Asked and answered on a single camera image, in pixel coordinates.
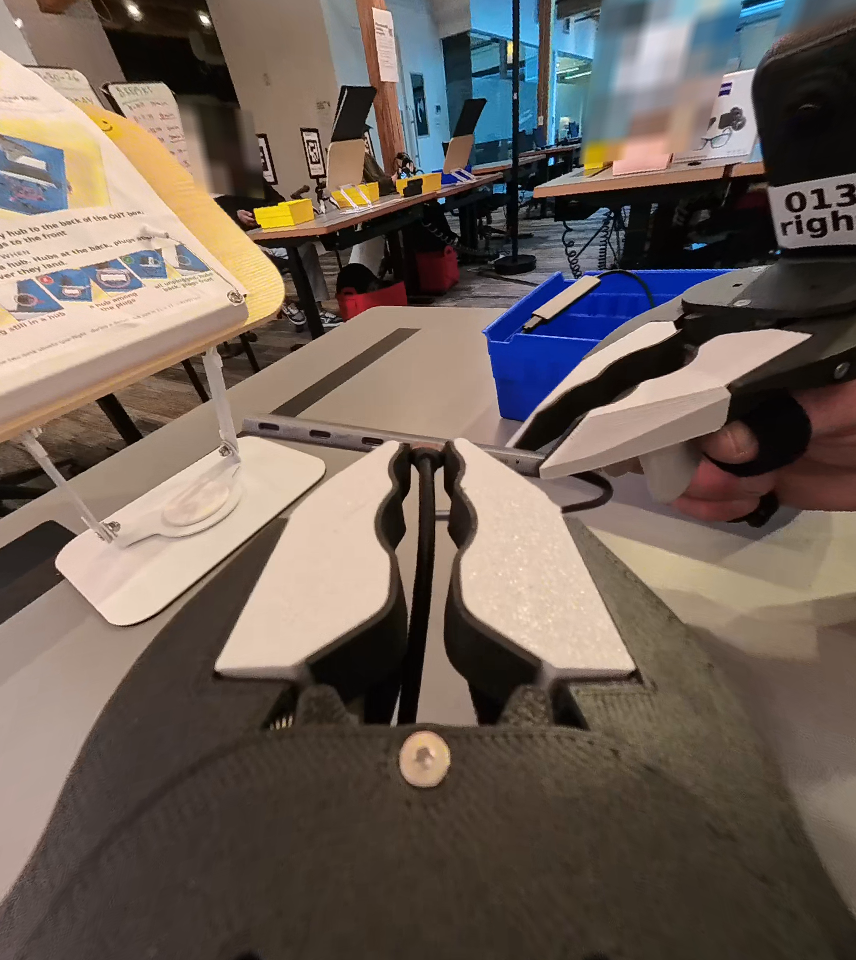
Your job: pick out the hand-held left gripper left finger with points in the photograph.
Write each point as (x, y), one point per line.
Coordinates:
(308, 577)

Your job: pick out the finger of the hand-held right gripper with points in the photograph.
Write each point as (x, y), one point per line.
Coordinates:
(626, 346)
(645, 420)

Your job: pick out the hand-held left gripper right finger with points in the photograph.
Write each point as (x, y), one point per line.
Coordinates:
(540, 577)

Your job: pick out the grey usb hub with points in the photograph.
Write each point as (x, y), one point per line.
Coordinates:
(566, 300)
(308, 435)

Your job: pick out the blue plastic bin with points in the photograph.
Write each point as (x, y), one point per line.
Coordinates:
(525, 367)

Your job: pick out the instruction sheet on white stand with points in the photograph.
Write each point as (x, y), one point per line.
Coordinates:
(173, 577)

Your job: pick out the pink mannequin head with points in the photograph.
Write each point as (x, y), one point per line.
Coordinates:
(641, 165)

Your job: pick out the white glasses box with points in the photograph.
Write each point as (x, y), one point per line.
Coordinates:
(735, 127)

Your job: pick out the red storage bin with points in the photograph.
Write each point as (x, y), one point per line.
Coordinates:
(371, 301)
(439, 271)

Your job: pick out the yellow plastic bin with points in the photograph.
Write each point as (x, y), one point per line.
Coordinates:
(428, 186)
(356, 196)
(285, 216)

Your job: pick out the black pole stand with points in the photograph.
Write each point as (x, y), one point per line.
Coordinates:
(515, 112)

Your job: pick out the tilted display board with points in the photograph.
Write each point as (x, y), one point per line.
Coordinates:
(469, 116)
(349, 112)

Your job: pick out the long wooden desk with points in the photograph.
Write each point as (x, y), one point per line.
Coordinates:
(368, 215)

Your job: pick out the black and white marker sign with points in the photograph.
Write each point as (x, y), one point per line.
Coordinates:
(266, 157)
(311, 154)

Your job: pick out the paper notice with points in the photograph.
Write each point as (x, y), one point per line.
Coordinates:
(385, 45)

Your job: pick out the printed instruction sheet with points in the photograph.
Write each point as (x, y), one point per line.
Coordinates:
(60, 247)

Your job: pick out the handwritten whiteboard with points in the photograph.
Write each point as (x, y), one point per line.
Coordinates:
(147, 120)

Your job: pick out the small whiteboard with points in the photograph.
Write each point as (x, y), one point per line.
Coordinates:
(60, 86)

